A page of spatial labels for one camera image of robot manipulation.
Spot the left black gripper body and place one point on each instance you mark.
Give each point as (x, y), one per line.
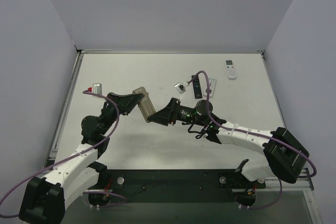
(115, 102)

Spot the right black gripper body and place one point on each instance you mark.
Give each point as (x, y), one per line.
(172, 112)

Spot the beige white remote control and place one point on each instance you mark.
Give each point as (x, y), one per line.
(145, 105)

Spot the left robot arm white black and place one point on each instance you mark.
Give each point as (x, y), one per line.
(46, 199)

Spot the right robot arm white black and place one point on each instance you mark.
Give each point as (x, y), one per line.
(283, 155)

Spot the black remote control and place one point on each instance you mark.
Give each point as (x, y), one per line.
(196, 87)

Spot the small white remote control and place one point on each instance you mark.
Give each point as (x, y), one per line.
(210, 91)

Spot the white remote with display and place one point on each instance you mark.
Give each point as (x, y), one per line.
(230, 69)

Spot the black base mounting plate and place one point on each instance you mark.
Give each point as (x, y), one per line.
(117, 186)

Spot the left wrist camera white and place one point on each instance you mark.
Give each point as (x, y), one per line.
(96, 88)

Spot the aluminium frame rail left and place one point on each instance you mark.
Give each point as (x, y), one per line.
(62, 119)

